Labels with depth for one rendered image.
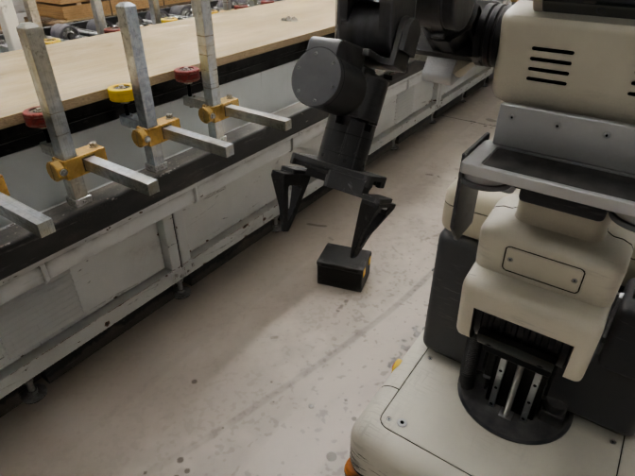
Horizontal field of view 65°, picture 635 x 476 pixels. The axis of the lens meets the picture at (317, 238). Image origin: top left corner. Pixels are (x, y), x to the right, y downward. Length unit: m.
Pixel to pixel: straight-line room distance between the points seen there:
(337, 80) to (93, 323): 1.51
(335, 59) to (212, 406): 1.37
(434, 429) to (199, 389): 0.81
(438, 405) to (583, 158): 0.80
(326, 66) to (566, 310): 0.56
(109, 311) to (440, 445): 1.19
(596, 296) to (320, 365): 1.12
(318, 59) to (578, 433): 1.14
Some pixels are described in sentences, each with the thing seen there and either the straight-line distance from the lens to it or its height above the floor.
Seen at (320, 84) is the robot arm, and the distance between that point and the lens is 0.50.
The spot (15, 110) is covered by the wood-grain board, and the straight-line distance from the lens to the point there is 1.53.
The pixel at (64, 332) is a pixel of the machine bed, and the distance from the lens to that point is 1.87.
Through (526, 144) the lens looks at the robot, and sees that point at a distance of 0.77.
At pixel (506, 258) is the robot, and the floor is 0.84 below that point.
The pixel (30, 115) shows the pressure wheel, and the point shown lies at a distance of 1.46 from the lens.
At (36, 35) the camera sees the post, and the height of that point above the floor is 1.11.
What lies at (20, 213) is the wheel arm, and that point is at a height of 0.84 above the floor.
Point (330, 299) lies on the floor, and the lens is 2.05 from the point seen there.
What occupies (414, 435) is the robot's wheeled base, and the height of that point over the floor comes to 0.28.
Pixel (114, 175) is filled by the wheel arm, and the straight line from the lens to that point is 1.27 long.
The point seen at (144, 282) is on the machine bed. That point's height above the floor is 0.17.
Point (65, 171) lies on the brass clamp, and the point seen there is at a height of 0.81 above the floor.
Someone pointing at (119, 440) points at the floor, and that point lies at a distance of 1.71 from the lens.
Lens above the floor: 1.32
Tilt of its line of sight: 33 degrees down
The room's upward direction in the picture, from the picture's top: straight up
